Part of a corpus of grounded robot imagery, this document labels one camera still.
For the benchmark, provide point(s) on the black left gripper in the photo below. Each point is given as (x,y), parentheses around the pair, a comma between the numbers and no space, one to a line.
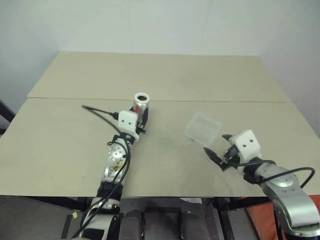
(142,125)

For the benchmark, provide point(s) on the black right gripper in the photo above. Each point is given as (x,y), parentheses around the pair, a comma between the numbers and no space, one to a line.
(231,155)

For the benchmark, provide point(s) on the silver metal can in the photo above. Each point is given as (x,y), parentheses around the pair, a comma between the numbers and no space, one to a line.
(141,105)

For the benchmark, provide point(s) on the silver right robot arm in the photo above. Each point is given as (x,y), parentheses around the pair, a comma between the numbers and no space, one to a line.
(287,195)

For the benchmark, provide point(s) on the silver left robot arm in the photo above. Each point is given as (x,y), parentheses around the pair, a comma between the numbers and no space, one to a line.
(116,160)

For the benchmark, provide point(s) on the clear plastic container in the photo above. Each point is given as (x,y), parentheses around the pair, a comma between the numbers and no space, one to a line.
(203,127)

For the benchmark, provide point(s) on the orange object under table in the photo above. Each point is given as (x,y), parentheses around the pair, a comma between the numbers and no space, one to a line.
(260,220)

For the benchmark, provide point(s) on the dark rounded shape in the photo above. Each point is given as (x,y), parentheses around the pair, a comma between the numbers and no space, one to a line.
(132,225)

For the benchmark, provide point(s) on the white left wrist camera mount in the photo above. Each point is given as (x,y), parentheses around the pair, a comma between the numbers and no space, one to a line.
(127,122)

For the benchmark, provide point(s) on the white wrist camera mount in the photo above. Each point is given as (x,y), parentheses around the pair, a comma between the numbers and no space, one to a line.
(127,122)
(246,143)

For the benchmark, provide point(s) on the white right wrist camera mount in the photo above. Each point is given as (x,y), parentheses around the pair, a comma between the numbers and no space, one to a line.
(246,143)

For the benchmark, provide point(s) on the black table frame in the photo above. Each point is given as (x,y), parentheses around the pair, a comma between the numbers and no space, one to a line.
(50,201)

